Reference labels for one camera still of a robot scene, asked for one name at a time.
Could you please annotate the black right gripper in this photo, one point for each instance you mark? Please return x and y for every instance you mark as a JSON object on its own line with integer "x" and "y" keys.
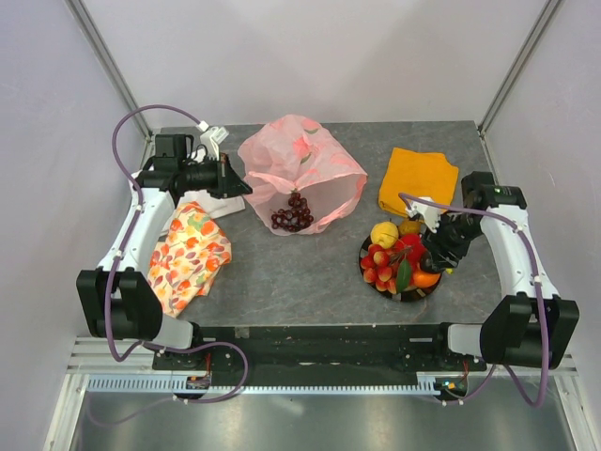
{"x": 438, "y": 247}

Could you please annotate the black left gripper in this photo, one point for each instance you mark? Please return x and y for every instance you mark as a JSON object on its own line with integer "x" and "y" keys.
{"x": 232, "y": 183}

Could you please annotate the dark fake plum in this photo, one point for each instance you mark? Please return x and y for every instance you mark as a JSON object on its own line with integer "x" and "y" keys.
{"x": 427, "y": 264}

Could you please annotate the fake orange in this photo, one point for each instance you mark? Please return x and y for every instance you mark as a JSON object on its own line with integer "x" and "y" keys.
{"x": 422, "y": 279}

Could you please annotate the red fake fruit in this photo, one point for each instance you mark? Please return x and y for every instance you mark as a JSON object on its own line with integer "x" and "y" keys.
{"x": 412, "y": 246}

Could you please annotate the brown fake kiwi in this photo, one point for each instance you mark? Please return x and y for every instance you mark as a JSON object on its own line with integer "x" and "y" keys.
{"x": 409, "y": 226}

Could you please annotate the pink plastic bag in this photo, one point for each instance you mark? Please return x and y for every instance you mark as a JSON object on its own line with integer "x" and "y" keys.
{"x": 295, "y": 154}

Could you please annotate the fake purple grapes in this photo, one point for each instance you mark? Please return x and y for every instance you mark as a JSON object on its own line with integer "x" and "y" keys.
{"x": 294, "y": 217}

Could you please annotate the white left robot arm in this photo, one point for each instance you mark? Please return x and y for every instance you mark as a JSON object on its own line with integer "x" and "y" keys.
{"x": 117, "y": 299}

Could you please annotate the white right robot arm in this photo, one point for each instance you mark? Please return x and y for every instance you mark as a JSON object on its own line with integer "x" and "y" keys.
{"x": 532, "y": 325}

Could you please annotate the white cloth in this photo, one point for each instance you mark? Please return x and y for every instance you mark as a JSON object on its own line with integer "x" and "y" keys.
{"x": 225, "y": 204}

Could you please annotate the dark rimmed ceramic plate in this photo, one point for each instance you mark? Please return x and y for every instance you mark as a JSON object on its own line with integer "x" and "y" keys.
{"x": 413, "y": 296}

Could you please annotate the orange cloth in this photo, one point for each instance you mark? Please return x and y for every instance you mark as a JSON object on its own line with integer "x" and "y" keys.
{"x": 419, "y": 174}

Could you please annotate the floral patterned cloth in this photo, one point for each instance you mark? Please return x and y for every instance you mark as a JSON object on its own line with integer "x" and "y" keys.
{"x": 185, "y": 265}

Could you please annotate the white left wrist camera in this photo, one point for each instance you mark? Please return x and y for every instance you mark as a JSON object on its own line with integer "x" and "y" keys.
{"x": 211, "y": 137}

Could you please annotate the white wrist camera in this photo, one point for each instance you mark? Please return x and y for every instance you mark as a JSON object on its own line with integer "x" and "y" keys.
{"x": 211, "y": 137}
{"x": 424, "y": 209}

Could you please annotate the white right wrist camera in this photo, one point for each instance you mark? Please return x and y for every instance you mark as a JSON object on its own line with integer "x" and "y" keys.
{"x": 424, "y": 209}

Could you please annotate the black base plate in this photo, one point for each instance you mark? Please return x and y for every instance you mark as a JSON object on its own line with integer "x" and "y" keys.
{"x": 297, "y": 354}

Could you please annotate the grey cable duct rail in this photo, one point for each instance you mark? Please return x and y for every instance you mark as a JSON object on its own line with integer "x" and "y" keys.
{"x": 189, "y": 385}

